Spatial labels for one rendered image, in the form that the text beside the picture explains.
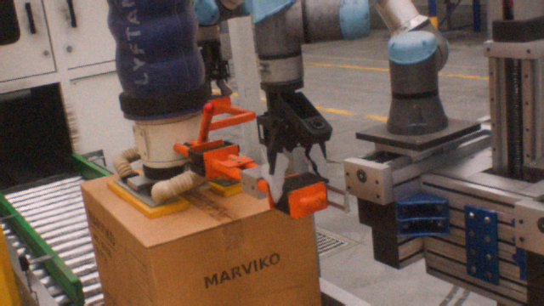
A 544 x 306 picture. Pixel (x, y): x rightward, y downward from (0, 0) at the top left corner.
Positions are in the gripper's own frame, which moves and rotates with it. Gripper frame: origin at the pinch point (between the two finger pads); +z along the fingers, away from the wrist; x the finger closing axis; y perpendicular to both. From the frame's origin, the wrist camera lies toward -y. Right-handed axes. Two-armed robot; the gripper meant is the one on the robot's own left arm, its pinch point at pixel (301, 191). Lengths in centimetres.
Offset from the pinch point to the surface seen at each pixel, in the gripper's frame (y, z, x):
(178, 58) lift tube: 50, -21, -1
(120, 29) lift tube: 56, -29, 10
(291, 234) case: 28.0, 20.8, -12.7
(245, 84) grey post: 310, 39, -148
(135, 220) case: 46, 13, 18
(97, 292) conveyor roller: 106, 56, 18
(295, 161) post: 80, 22, -46
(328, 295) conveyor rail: 42, 49, -30
